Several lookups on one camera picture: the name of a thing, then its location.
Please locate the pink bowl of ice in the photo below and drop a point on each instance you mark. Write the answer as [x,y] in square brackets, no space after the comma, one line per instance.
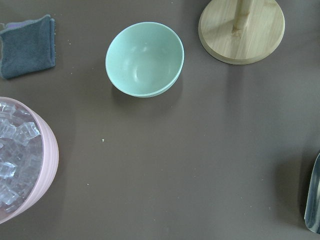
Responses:
[29,158]

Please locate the green ceramic bowl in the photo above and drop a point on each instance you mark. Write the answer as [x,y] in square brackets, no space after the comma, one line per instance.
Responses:
[145,59]

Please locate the wooden stand round base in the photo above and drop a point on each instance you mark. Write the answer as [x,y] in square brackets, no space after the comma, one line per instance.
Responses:
[241,32]

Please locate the grey folded cloth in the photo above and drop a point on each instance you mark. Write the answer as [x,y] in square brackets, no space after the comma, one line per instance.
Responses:
[27,46]

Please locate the metal scoop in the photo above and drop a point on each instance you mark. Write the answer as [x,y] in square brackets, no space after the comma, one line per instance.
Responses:
[312,209]

